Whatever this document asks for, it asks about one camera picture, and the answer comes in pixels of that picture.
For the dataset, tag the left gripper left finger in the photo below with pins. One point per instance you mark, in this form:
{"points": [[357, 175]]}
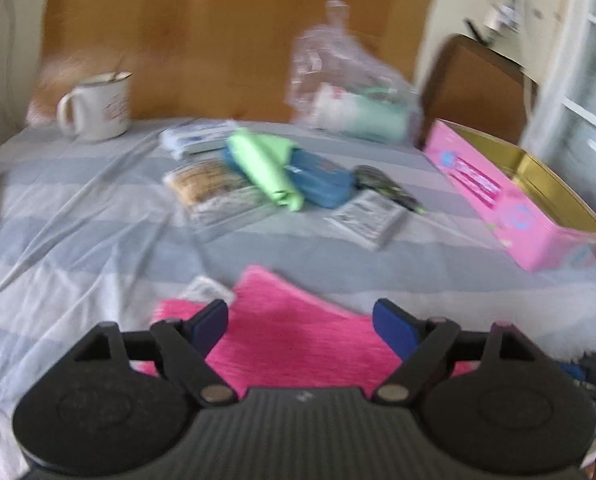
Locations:
{"points": [[117, 402]]}

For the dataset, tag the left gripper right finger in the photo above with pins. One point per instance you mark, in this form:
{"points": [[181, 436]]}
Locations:
{"points": [[492, 400]]}

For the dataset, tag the pink knitted cloth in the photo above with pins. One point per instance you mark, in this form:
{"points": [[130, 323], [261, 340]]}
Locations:
{"points": [[281, 336]]}

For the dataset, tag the silver sachet packet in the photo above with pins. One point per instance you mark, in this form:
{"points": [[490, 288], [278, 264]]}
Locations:
{"points": [[369, 219]]}

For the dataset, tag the printed card packet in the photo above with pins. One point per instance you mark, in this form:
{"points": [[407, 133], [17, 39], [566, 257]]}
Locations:
{"points": [[216, 198]]}

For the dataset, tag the white blue tissue packet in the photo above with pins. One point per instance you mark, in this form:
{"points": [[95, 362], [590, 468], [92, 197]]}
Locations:
{"points": [[196, 136]]}

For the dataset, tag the green cloth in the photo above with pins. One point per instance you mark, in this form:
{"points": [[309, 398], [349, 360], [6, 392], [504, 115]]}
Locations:
{"points": [[263, 159]]}

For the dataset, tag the striped bed sheet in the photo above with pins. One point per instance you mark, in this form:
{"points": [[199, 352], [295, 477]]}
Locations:
{"points": [[89, 233]]}

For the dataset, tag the pink tin box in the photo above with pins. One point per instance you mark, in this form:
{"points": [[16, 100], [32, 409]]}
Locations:
{"points": [[537, 217]]}

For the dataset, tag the dark green black pouch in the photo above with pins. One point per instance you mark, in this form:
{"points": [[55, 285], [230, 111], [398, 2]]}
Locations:
{"points": [[370, 178]]}

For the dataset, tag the white printed mug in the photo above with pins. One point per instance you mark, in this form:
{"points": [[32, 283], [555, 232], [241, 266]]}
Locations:
{"points": [[97, 109]]}

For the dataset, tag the mint green roll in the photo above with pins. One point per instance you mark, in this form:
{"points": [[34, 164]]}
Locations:
{"points": [[343, 112]]}

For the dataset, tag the brown chair backrest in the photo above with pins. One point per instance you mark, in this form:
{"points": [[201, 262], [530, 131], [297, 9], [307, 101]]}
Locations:
{"points": [[475, 87]]}

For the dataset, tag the clear plastic bag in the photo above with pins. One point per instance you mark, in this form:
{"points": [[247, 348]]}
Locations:
{"points": [[328, 54]]}

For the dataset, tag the wooden headboard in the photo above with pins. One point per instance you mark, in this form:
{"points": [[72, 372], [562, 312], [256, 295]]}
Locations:
{"points": [[215, 58]]}

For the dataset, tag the wall power socket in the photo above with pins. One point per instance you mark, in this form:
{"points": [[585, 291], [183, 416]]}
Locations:
{"points": [[503, 5]]}

